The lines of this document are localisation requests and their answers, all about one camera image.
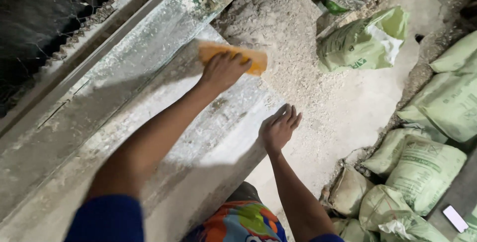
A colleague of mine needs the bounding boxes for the grey flat board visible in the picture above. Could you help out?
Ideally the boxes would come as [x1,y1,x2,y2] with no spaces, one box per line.
[427,149,477,242]

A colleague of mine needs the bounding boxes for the colourful printed shorts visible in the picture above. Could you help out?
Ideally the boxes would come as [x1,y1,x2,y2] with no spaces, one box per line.
[182,182,288,242]

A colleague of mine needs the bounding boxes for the long grey metal mould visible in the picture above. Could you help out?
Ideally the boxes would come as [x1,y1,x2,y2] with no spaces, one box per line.
[0,0,232,222]

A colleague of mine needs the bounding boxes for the orange plastic scraper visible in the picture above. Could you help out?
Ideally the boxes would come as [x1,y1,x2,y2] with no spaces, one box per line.
[197,41,268,77]

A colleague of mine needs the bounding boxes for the white phone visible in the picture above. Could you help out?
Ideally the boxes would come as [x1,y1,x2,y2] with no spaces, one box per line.
[442,205,469,234]

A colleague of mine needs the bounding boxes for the blue shirt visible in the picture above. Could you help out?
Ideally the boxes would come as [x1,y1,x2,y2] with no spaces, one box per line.
[63,194,344,242]

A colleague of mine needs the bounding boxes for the dark corrugated sheet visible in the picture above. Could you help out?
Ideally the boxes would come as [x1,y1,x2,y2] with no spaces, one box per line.
[0,0,139,118]

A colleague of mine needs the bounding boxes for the long white plaster strip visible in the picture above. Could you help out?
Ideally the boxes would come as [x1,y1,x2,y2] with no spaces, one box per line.
[0,24,285,242]

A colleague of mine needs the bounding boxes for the heap of green sacks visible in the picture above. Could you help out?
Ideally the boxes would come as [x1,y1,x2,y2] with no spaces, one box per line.
[323,30,477,242]

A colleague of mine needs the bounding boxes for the pile of plaster debris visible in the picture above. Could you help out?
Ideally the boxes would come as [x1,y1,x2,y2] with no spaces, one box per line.
[210,0,349,155]

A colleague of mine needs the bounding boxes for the open green sack white liner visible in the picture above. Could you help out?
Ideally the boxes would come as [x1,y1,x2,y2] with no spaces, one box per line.
[317,6,410,73]

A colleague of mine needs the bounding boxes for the long grey edge rail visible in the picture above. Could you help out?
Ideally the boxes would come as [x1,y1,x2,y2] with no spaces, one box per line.
[0,0,176,135]

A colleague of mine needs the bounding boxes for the person's left hand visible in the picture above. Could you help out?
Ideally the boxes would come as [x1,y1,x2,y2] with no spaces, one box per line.
[199,51,253,95]

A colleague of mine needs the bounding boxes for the person's right hand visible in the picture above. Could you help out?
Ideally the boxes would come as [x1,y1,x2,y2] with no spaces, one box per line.
[259,104,302,155]

